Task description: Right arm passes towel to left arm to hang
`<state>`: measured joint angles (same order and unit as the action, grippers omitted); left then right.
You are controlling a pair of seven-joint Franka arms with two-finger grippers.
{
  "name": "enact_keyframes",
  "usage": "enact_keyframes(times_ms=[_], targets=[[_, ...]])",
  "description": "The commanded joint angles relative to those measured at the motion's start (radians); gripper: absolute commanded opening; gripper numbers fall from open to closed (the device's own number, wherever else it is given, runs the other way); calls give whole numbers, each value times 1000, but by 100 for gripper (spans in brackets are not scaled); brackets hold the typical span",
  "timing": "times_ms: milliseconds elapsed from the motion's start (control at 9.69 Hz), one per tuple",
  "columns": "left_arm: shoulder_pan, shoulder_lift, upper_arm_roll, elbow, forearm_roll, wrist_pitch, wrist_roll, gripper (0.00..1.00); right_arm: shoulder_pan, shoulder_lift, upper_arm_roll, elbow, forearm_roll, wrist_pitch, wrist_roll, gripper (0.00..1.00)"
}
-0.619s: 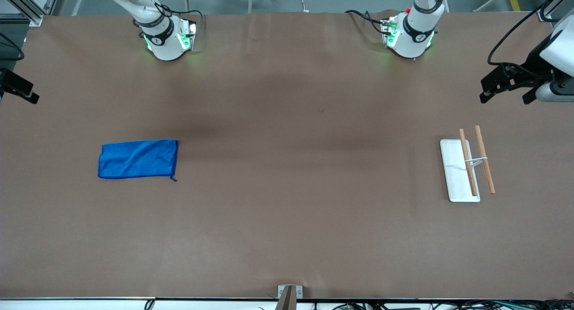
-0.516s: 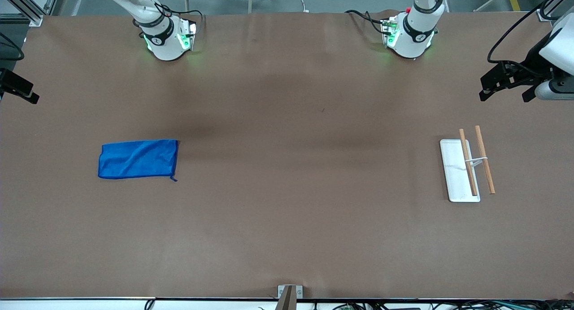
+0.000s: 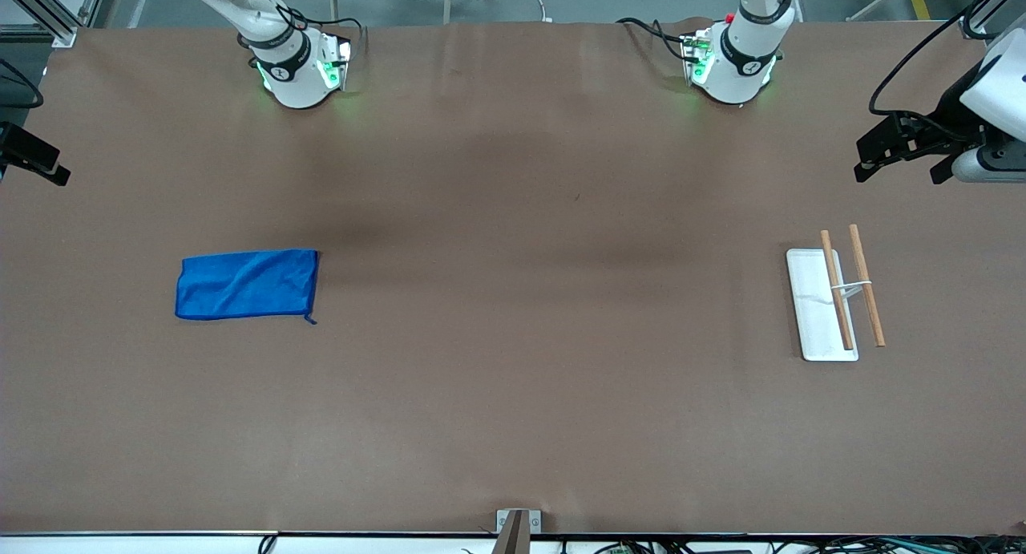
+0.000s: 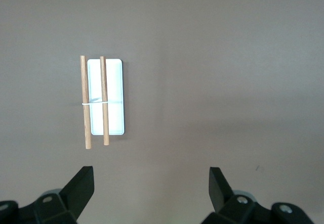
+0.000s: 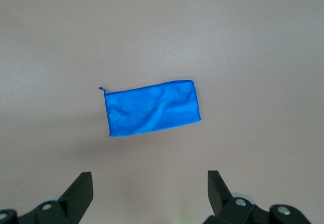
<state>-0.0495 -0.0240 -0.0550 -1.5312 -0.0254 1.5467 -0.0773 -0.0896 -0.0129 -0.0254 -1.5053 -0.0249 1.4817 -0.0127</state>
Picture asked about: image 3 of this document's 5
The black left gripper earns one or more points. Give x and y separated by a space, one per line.
949 113

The blue microfibre towel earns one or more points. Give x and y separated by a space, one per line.
248 285

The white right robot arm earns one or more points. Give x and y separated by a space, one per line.
296 81

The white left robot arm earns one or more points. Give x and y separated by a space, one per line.
741 65

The white rack with wooden bars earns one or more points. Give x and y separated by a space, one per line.
813 313

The brown paper table cover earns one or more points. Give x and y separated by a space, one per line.
513 378

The aluminium profile frame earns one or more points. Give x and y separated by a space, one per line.
48 21

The grey metal mounting bracket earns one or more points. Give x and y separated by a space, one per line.
535 522

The brown camera mount post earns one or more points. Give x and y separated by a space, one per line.
511 538

